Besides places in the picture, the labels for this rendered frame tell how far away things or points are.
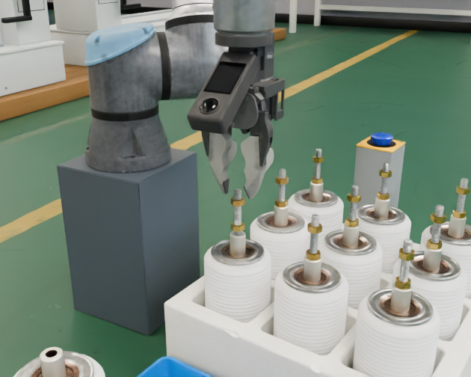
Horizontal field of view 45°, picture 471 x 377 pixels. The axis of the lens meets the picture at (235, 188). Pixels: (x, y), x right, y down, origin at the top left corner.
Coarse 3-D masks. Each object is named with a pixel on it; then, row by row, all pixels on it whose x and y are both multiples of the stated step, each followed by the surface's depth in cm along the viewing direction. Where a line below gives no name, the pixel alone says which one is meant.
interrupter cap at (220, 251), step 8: (224, 240) 83; (248, 240) 83; (216, 248) 81; (224, 248) 81; (248, 248) 81; (256, 248) 81; (216, 256) 79; (224, 256) 79; (232, 256) 79; (240, 256) 79; (248, 256) 79; (256, 256) 79; (232, 264) 77; (240, 264) 77; (248, 264) 77
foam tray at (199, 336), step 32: (192, 288) 85; (384, 288) 88; (192, 320) 79; (224, 320) 77; (256, 320) 77; (352, 320) 79; (192, 352) 81; (224, 352) 77; (256, 352) 73; (288, 352) 71; (352, 352) 73; (448, 352) 71
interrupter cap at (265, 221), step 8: (264, 216) 91; (272, 216) 91; (288, 216) 91; (296, 216) 91; (264, 224) 88; (272, 224) 89; (288, 224) 89; (296, 224) 88; (304, 224) 88; (272, 232) 86; (280, 232) 86; (288, 232) 86
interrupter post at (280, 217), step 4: (276, 208) 88; (280, 208) 87; (284, 208) 87; (288, 208) 88; (276, 212) 88; (280, 212) 87; (284, 212) 88; (276, 216) 88; (280, 216) 88; (284, 216) 88; (276, 220) 88; (280, 220) 88; (284, 220) 88; (276, 224) 89; (280, 224) 88; (284, 224) 88
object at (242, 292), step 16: (208, 256) 80; (208, 272) 79; (224, 272) 77; (240, 272) 76; (256, 272) 77; (208, 288) 80; (224, 288) 77; (240, 288) 77; (256, 288) 78; (208, 304) 81; (224, 304) 79; (240, 304) 78; (256, 304) 79; (240, 320) 79
